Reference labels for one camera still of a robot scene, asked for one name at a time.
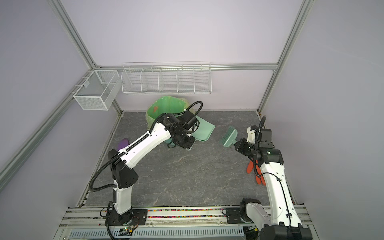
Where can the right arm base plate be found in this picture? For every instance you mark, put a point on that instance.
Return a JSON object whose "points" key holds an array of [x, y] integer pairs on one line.
{"points": [[236, 216]]}

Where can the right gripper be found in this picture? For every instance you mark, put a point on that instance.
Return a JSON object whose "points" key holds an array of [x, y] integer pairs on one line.
{"points": [[241, 145]]}

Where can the red rubber glove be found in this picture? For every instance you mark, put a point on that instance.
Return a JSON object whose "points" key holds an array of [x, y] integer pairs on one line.
{"points": [[256, 170]]}

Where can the long white wire basket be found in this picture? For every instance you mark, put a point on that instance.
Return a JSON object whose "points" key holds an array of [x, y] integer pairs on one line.
{"points": [[175, 78]]}

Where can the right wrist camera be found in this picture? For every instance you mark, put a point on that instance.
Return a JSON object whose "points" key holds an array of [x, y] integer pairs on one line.
{"points": [[252, 133]]}

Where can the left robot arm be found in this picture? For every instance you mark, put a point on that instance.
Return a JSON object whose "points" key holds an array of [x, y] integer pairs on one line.
{"points": [[123, 162]]}

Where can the green hand brush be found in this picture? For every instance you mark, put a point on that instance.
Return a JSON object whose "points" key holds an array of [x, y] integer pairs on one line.
{"points": [[229, 138]]}

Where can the purple pink spatula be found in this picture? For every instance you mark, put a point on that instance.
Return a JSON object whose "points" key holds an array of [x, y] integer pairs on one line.
{"points": [[123, 144]]}

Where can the green dustpan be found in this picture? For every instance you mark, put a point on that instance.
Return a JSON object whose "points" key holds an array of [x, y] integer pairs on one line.
{"points": [[203, 132]]}

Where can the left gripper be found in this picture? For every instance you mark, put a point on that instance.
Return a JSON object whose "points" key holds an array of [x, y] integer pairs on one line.
{"points": [[187, 145]]}

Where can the small white mesh basket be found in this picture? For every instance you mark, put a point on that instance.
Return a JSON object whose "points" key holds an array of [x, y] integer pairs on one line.
{"points": [[99, 90]]}

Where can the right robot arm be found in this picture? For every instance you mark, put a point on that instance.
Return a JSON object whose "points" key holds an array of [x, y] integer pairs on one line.
{"points": [[283, 223]]}

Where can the green trash bin with bag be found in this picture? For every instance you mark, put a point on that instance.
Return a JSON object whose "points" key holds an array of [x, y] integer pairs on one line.
{"points": [[165, 104]]}

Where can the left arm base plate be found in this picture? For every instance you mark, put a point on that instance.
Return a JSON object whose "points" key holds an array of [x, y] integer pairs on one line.
{"points": [[134, 217]]}

